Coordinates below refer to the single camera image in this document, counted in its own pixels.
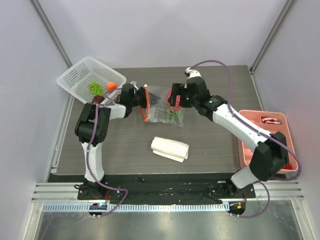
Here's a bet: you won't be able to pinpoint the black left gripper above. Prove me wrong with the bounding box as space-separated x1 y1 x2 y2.
129 87 160 109

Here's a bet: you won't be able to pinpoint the clear zip top bag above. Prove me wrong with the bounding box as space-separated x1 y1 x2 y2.
140 84 184 127

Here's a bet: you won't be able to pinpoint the red fake dragon fruit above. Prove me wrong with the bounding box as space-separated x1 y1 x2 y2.
166 89 182 112

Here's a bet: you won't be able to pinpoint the orange fake fruit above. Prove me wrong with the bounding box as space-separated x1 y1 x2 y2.
106 82 118 92

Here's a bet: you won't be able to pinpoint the dark purple fake fruit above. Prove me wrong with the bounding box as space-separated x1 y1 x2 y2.
91 95 105 105

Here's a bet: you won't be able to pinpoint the green fake grapes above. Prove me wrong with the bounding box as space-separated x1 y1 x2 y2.
89 82 104 96

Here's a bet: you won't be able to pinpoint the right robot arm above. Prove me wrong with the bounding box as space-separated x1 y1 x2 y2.
168 76 289 198

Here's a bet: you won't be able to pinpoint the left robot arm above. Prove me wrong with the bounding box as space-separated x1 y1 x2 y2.
74 83 185 200

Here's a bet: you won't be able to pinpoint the folded white cloth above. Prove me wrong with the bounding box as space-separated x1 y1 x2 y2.
150 136 189 163

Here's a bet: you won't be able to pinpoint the white perforated plastic basket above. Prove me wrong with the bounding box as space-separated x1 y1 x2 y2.
56 56 127 104

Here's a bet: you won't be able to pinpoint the red white item in tray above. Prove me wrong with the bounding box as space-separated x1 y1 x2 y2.
261 116 281 125

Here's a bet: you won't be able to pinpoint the pink compartment tray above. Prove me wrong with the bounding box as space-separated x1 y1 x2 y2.
237 109 300 175

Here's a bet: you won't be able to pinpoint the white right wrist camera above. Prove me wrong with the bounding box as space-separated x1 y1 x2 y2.
184 67 202 79

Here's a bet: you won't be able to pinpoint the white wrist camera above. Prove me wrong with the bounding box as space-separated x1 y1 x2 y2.
184 67 202 79
130 81 138 89

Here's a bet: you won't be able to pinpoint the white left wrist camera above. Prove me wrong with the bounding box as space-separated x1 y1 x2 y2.
130 81 138 89

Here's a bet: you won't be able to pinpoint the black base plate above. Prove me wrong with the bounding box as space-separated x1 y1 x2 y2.
74 173 256 205

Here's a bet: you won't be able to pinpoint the white slotted cable duct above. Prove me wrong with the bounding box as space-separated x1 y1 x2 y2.
42 201 230 213

